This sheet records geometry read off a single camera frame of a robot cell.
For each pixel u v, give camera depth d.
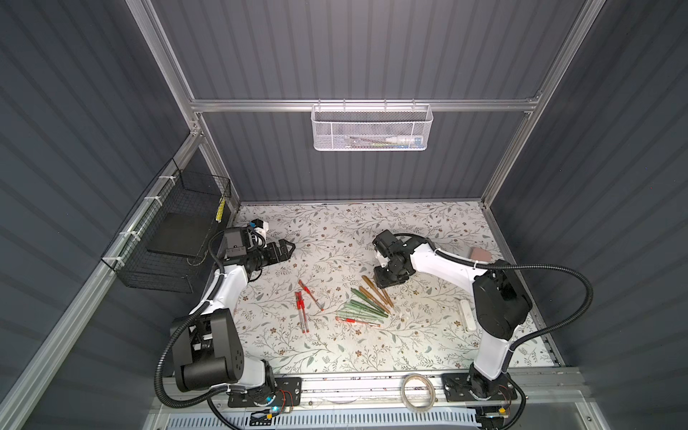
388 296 0.92
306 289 0.94
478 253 1.02
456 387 0.73
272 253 0.77
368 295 0.92
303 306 0.89
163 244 0.71
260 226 0.80
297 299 0.91
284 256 0.79
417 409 0.70
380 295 0.92
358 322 0.87
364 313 0.88
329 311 0.89
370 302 0.91
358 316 0.87
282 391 0.72
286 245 0.80
